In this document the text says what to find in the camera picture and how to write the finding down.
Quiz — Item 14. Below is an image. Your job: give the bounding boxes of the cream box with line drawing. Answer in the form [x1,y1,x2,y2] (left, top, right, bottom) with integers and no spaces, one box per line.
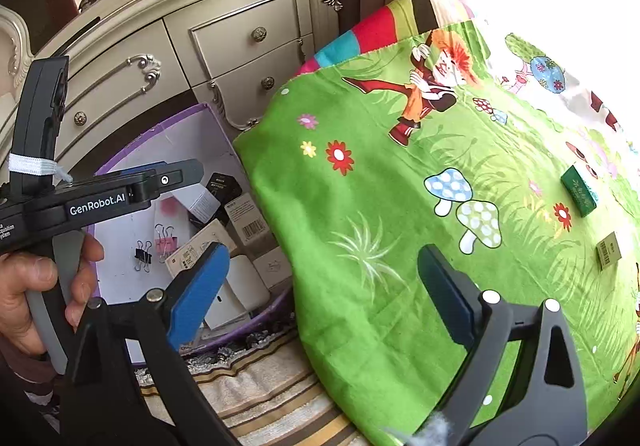
[164,218,238,277]

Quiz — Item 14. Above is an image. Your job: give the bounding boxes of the striped towel blanket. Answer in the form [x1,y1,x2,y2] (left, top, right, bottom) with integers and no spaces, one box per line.
[135,326,381,446]

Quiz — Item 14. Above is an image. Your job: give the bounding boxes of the black binder clip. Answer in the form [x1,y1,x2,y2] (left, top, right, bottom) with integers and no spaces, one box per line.
[134,240,153,273]

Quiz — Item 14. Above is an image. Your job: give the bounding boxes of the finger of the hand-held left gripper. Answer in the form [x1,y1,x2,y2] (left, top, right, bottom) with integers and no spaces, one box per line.
[97,161,168,178]
[127,158,205,207]

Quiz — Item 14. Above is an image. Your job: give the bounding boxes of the green printed blanket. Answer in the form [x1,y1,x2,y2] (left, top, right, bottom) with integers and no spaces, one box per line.
[234,18,640,446]

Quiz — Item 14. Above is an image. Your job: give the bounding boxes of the green box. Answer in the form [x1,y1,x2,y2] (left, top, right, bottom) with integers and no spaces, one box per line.
[560,165,599,217]

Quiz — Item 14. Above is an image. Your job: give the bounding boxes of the cream carved dresser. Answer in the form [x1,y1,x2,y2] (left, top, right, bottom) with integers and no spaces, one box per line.
[0,0,351,177]

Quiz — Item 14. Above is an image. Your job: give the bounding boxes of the silver box with red stain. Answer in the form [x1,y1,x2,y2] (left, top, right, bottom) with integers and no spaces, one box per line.
[97,196,198,307]

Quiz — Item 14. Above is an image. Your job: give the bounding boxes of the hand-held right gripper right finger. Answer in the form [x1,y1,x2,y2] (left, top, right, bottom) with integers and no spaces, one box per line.
[417,244,588,446]

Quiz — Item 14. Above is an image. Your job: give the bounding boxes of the white power adapter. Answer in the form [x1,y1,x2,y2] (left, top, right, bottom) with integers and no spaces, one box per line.
[202,253,271,331]

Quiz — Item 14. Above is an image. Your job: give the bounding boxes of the colourful striped blanket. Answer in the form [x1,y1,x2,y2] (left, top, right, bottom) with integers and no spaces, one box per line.
[295,0,476,76]

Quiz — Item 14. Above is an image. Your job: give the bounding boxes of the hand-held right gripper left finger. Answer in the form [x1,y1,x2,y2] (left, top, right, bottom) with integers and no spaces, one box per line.
[59,241,241,446]

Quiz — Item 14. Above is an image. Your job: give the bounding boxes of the purple cardboard box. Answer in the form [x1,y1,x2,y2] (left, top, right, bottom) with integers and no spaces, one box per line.
[85,102,296,367]

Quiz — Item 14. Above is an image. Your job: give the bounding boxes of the small tan box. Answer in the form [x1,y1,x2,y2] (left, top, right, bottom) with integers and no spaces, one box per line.
[596,232,622,271]

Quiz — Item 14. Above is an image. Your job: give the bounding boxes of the black box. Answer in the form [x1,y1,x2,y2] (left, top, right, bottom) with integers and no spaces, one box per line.
[187,172,243,227]

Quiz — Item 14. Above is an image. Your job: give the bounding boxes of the pink binder clip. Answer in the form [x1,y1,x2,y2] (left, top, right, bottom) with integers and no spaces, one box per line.
[154,224,180,263]

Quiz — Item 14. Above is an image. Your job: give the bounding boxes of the person's left hand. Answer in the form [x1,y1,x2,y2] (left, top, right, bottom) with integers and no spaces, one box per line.
[0,232,106,357]

